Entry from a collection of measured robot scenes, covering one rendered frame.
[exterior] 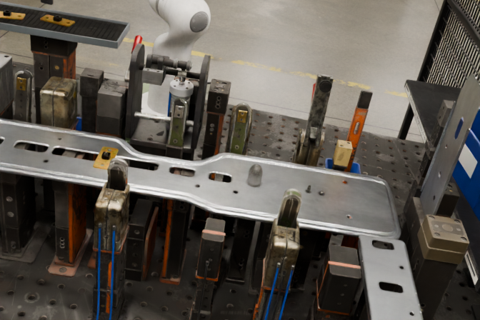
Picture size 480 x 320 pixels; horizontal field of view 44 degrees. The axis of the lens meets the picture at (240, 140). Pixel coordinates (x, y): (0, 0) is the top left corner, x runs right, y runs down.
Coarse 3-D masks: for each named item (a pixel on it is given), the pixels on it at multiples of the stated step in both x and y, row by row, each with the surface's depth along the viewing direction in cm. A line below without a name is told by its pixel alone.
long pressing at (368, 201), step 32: (0, 128) 140; (32, 128) 142; (0, 160) 130; (32, 160) 131; (64, 160) 133; (160, 160) 138; (224, 160) 142; (256, 160) 144; (160, 192) 129; (192, 192) 130; (224, 192) 131; (256, 192) 133; (352, 192) 138; (384, 192) 140; (320, 224) 127; (352, 224) 128; (384, 224) 130
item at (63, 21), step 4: (44, 16) 157; (48, 16) 157; (52, 16) 158; (56, 16) 156; (60, 16) 156; (44, 20) 155; (48, 20) 155; (52, 20) 156; (56, 20) 156; (60, 20) 156; (64, 20) 157; (68, 20) 157; (60, 24) 155; (64, 24) 155; (68, 24) 155; (72, 24) 156
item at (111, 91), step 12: (108, 84) 148; (120, 84) 150; (108, 96) 145; (120, 96) 145; (108, 108) 147; (120, 108) 147; (96, 120) 149; (108, 120) 149; (120, 120) 149; (96, 132) 151; (108, 132) 151; (120, 132) 151
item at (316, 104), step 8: (320, 80) 138; (328, 80) 136; (320, 88) 136; (328, 88) 136; (320, 96) 141; (328, 96) 140; (312, 104) 141; (320, 104) 142; (312, 112) 141; (320, 112) 142; (312, 120) 143; (320, 120) 143; (320, 128) 143; (320, 136) 144
